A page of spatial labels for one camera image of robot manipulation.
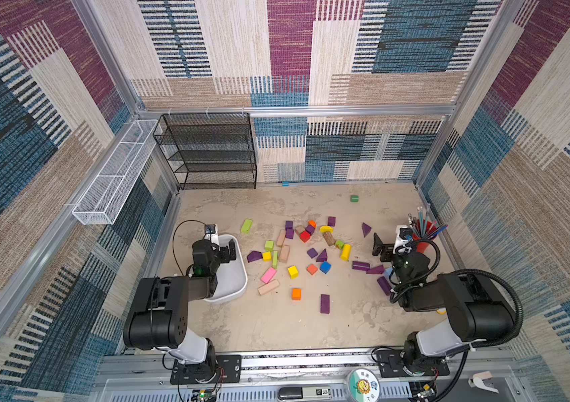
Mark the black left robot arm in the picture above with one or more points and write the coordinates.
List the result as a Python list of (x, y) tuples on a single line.
[(159, 315)]

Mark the black wire shelf rack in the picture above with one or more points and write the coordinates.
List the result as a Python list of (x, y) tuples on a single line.
[(209, 150)]

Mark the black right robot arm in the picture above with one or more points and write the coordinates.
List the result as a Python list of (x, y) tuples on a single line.
[(482, 309)]

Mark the yellow cylinder block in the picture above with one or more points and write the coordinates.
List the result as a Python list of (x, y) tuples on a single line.
[(345, 252)]

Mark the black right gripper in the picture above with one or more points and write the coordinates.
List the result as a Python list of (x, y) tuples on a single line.
[(383, 249)]

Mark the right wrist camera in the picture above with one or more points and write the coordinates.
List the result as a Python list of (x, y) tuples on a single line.
[(404, 236)]

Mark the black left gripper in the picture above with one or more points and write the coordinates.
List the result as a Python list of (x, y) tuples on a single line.
[(225, 258)]

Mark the yellow half-moon block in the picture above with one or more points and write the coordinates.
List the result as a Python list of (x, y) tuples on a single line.
[(325, 229)]

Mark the white wire mesh basket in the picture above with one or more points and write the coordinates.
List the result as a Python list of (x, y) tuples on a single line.
[(104, 199)]

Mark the white plastic storage bin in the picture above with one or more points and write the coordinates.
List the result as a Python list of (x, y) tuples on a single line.
[(232, 276)]

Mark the purple cube block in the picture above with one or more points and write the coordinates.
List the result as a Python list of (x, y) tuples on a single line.
[(312, 253), (289, 233)]

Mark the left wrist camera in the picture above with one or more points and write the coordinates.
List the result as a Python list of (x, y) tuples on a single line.
[(211, 233)]

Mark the purple triangle block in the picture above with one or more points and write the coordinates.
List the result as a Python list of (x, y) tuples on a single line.
[(323, 256), (366, 229)]

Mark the yellow cube block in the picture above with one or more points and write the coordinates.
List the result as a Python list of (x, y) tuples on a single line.
[(293, 272)]

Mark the pink rectangular block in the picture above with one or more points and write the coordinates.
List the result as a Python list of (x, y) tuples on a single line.
[(268, 275)]

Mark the purple long bar block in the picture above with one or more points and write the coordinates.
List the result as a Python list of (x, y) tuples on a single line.
[(361, 266)]

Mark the natural wood block upright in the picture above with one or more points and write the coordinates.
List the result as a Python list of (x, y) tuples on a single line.
[(284, 253)]

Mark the red pen holder cup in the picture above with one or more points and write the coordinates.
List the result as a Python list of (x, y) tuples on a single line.
[(423, 228)]

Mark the red-orange small cube block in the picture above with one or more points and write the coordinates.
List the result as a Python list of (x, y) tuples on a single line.
[(312, 269)]

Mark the purple rectangular block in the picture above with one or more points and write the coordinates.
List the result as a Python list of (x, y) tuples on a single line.
[(325, 304)]

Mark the round green logo sticker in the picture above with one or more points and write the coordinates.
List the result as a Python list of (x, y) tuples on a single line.
[(361, 385)]

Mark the long natural wood block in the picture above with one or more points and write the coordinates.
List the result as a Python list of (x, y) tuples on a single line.
[(269, 287)]

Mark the red cube block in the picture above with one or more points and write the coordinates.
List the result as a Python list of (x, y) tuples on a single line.
[(305, 236)]

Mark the blue cube block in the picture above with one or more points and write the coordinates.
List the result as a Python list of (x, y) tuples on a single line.
[(325, 267)]

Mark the orange cube block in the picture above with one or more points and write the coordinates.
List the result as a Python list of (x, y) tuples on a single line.
[(297, 294)]

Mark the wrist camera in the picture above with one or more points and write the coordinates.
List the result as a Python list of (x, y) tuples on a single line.
[(211, 233), (404, 236)]

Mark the light green rectangular block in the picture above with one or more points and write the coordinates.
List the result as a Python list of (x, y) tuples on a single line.
[(246, 227)]

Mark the purple cylinder block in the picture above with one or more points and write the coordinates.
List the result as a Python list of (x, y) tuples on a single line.
[(384, 285)]

